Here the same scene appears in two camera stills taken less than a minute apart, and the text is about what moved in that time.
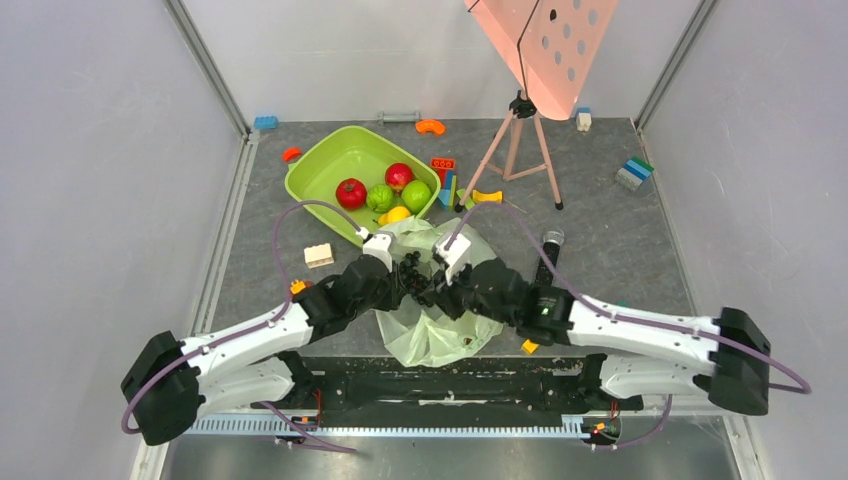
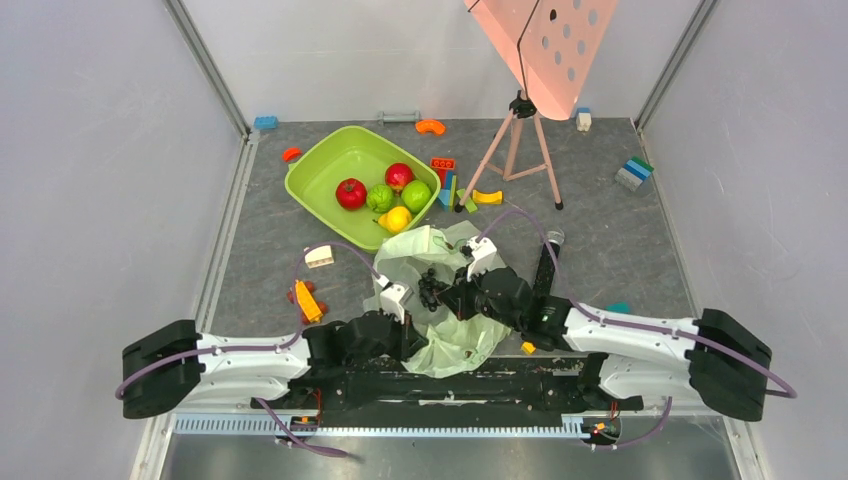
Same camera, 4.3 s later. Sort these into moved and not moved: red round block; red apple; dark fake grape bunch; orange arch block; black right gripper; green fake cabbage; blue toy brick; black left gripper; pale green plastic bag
Moved: pale green plastic bag; dark fake grape bunch; black left gripper
Not moved: red round block; orange arch block; green fake cabbage; blue toy brick; black right gripper; red apple
